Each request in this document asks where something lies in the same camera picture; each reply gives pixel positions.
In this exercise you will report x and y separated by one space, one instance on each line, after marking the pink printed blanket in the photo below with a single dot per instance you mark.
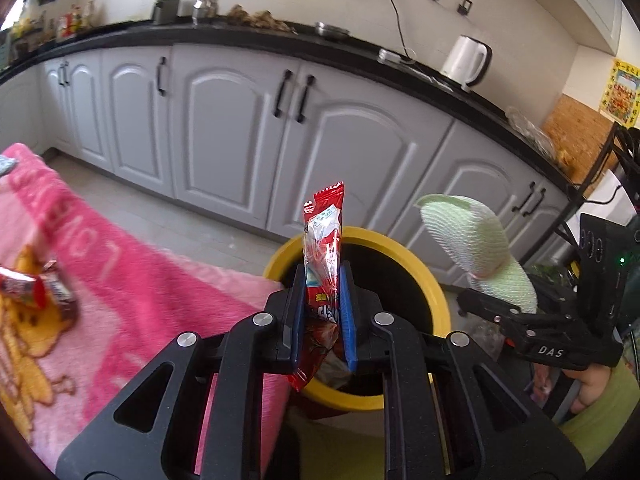
125 310

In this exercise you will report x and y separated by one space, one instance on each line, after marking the dark pot with lid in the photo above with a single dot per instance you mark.
166 10

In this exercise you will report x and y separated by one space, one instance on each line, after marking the white box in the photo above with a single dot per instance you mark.
607 192

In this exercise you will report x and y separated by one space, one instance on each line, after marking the clear bag on counter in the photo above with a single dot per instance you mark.
530 132

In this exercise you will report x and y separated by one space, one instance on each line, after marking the pile of ginger roots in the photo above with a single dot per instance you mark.
260 19

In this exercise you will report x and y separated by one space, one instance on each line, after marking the yellow wall poster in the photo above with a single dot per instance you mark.
622 91

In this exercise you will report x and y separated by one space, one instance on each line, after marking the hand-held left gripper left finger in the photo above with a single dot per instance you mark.
298 320

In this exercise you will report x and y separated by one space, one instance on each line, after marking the black wall hook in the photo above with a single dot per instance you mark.
464 6

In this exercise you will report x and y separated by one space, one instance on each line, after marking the red snack wrapper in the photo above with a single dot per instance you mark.
322 260

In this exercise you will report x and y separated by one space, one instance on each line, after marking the white electric kettle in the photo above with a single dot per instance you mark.
465 62

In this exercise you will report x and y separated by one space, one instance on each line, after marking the white power adapter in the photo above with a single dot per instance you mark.
389 56

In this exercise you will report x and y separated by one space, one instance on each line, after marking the red white candy wrapper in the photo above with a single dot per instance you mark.
20 287

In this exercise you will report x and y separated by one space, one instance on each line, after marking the blue terry cloth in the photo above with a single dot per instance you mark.
6 166

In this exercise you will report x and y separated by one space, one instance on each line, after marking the steel bowl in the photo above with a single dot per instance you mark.
331 31

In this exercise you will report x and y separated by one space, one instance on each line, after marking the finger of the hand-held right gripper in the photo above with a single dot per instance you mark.
495 307
560 347

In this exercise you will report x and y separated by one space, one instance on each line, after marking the person's right forearm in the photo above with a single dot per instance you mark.
610 425

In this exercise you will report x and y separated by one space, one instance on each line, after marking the group of condiment bottles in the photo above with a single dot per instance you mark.
75 22

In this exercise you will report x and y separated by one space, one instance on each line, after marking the person's right hand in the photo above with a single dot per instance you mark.
592 390

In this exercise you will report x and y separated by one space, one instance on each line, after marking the wooden chipboard panel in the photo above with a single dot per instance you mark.
575 140

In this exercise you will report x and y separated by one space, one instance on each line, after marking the yellow trash bin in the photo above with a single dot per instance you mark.
430 290

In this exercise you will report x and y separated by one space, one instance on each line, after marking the pale green foam net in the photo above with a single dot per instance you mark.
475 245

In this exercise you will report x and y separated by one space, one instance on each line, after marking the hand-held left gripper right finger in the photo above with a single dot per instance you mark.
348 320

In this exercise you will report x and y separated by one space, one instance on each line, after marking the white base cabinets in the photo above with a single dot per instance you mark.
225 130

